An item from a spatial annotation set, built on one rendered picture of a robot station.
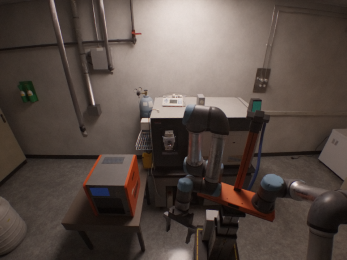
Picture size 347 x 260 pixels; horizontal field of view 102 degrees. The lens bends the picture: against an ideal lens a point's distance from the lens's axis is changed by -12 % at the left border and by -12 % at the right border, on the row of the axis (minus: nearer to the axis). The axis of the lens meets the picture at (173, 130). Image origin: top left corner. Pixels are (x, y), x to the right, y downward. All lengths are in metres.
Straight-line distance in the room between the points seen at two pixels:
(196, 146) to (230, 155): 1.07
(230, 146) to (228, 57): 1.45
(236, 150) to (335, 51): 2.56
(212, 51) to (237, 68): 0.48
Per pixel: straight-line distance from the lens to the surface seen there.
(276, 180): 1.13
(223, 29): 2.73
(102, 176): 1.49
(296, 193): 1.12
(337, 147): 4.08
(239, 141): 1.91
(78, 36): 2.83
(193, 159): 1.04
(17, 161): 4.24
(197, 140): 0.92
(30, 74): 3.51
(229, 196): 1.24
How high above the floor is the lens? 2.10
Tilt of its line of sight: 29 degrees down
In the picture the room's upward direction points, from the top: straight up
